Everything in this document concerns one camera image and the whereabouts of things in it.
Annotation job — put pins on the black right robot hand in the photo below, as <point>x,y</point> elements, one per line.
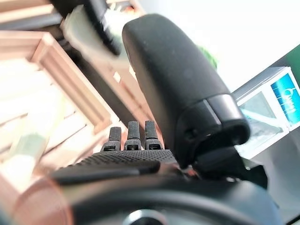
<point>175,70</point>

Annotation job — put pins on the napa cabbage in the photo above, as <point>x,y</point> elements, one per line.
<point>28,145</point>
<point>89,35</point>

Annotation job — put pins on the glass door display fridge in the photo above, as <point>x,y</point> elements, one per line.
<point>264,110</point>

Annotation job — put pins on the empty slatted wooden crate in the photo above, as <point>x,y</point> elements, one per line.
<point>70,77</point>

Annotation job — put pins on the wooden display shelf rack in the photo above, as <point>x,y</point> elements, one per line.
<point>23,14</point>

